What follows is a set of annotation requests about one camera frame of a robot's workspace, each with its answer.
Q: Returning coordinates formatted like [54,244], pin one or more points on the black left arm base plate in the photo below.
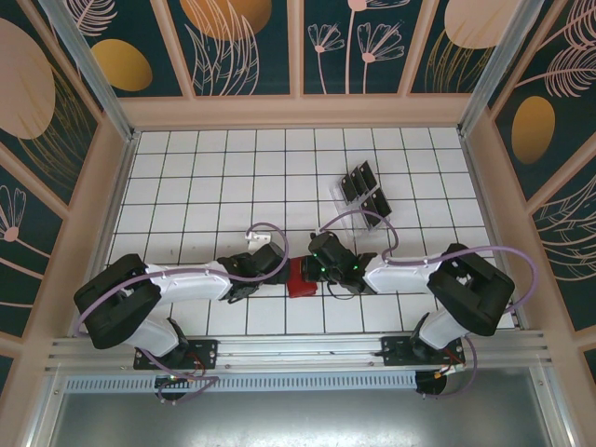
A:
[207,351]

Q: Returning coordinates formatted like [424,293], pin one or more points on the aluminium table edge rail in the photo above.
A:
[123,177]
[476,177]

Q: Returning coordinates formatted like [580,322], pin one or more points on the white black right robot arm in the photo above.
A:
[400,277]

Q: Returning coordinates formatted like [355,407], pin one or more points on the aluminium mounting rail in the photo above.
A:
[298,349]

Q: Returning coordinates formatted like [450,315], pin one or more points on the tray of black items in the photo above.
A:
[358,230]

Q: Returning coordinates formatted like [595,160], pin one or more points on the grey sheet metal shelf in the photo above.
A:
[298,419]

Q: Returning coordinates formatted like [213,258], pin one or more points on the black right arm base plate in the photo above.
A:
[396,351]

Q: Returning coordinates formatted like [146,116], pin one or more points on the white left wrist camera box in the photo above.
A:
[258,237]

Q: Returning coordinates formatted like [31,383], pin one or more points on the aluminium frame post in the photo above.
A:
[97,79]
[498,70]

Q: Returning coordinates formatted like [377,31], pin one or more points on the red leather card holder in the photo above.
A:
[300,288]

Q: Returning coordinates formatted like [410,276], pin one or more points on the black credit card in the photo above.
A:
[372,207]
[359,180]
[349,188]
[383,200]
[369,173]

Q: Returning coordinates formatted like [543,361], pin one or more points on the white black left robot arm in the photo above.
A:
[186,281]

